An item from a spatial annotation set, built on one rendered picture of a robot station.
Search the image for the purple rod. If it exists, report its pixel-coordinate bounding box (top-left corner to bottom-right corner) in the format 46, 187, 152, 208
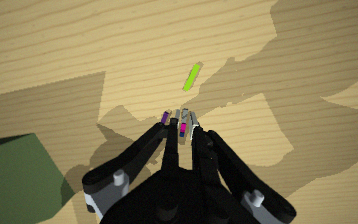
161, 111, 168, 124

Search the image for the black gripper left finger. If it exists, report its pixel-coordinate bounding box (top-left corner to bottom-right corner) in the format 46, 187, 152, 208
82, 109, 180, 221

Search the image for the lime green rod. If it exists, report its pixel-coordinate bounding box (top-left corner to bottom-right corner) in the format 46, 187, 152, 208
183, 64, 200, 91

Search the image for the small magenta rod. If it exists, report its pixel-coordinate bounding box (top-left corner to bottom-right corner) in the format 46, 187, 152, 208
180, 123, 186, 132

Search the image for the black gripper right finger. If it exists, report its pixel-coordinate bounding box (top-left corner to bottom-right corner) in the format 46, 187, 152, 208
189, 111, 297, 224

